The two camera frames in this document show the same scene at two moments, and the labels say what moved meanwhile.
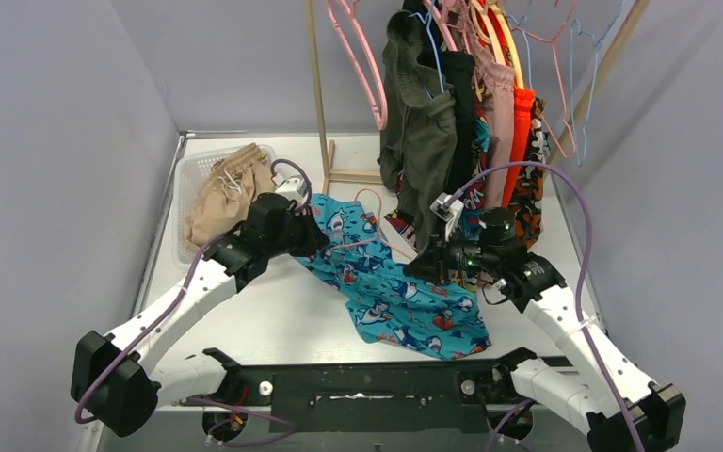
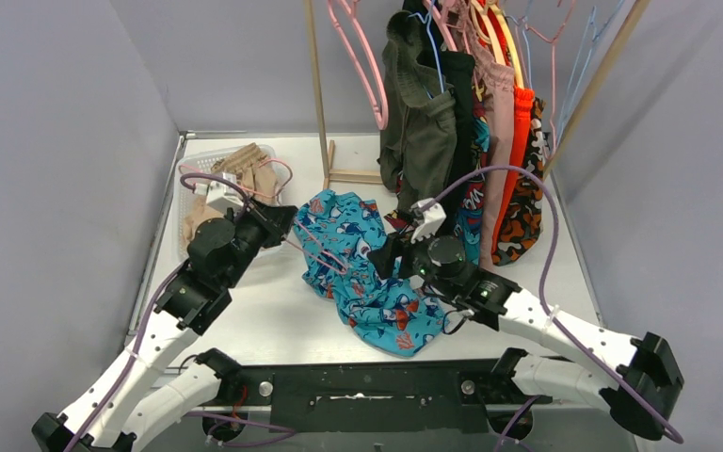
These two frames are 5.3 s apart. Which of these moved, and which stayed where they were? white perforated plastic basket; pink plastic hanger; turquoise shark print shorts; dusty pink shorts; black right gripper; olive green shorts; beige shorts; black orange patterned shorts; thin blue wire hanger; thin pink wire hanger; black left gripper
Moved: turquoise shark print shorts; black left gripper; thin pink wire hanger; black right gripper
Stayed: thin blue wire hanger; black orange patterned shorts; olive green shorts; white perforated plastic basket; dusty pink shorts; pink plastic hanger; beige shorts
